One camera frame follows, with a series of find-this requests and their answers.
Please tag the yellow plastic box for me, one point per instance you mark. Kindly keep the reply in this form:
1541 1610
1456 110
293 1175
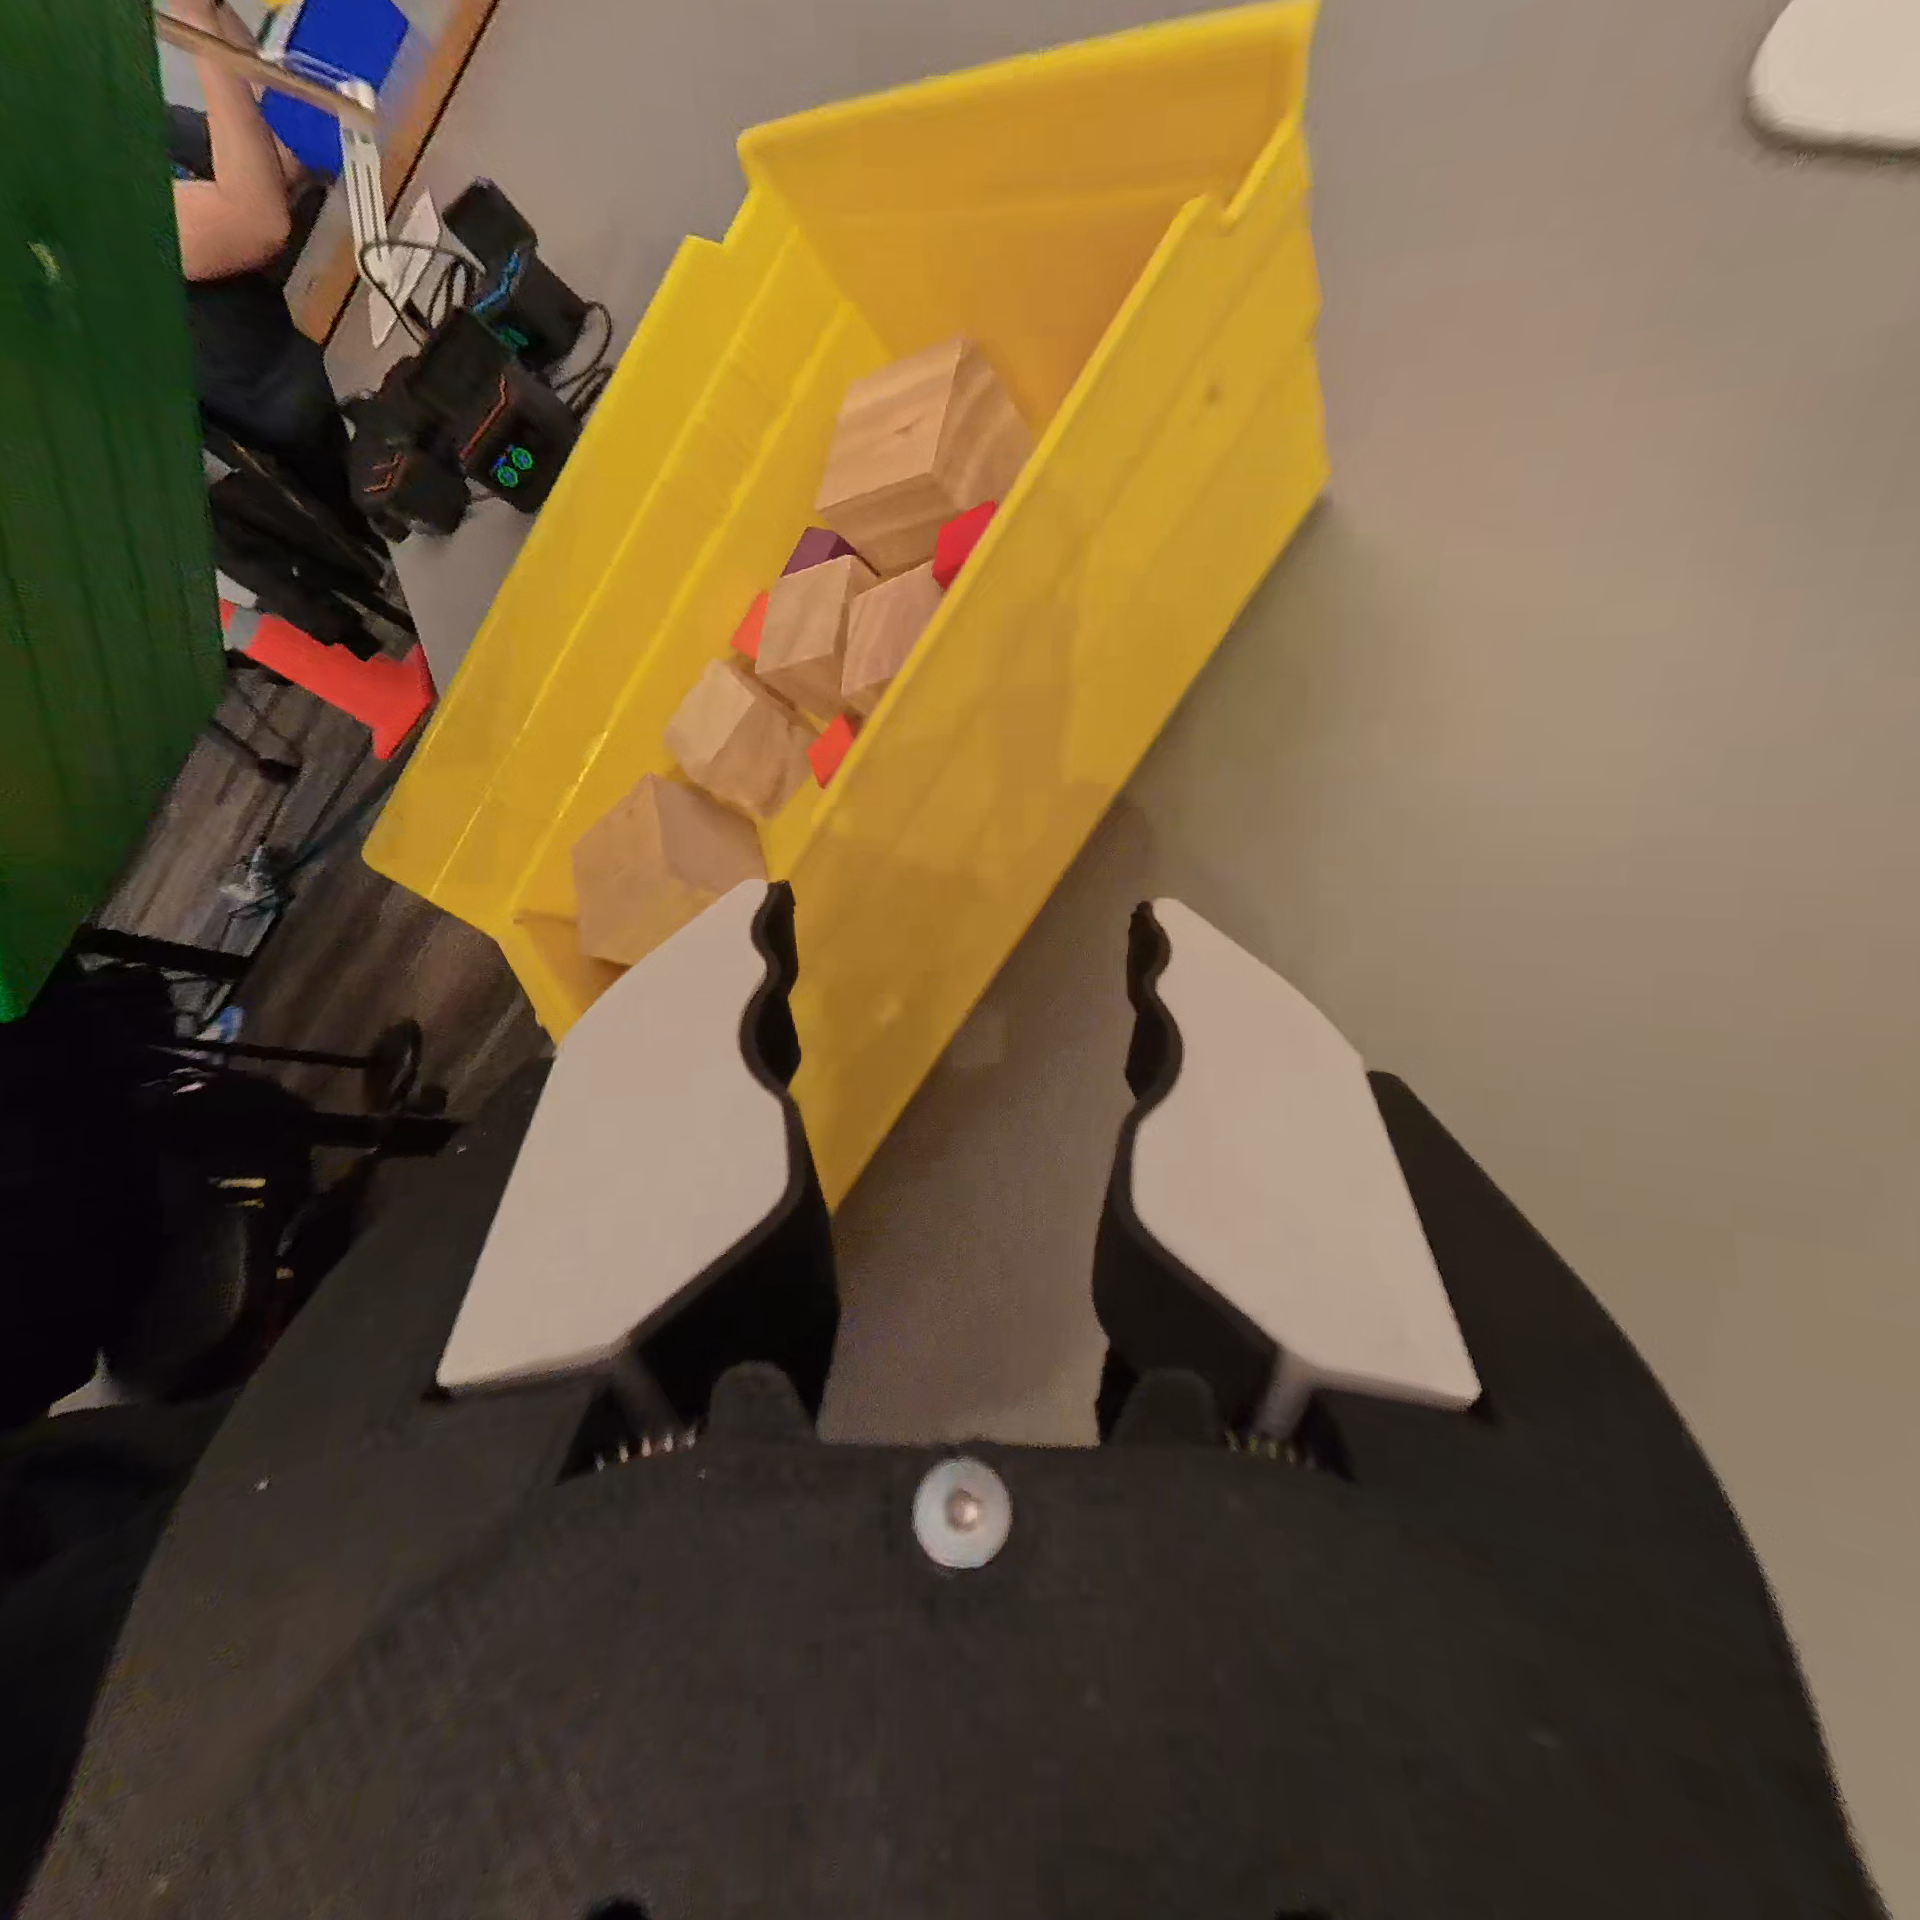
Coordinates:
1050 721

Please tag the white rounded object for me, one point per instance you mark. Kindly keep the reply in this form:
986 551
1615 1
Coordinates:
1846 76

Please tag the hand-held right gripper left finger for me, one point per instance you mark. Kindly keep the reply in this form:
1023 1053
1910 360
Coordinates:
629 1172

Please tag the blue bin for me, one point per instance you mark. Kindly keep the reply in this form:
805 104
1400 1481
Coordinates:
339 60

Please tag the black battery pack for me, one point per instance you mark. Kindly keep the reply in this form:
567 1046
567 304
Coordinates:
494 412
518 271
406 465

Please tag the pile of wooden cubes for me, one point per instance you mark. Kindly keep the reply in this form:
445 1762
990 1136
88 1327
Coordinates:
915 452

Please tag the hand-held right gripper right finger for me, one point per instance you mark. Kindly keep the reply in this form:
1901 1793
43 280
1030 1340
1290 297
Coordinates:
1290 1200

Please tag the black chair base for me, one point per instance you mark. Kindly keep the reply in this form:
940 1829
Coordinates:
226 1142

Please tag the green plastic box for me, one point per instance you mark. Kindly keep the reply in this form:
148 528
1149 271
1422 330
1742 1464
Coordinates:
90 525

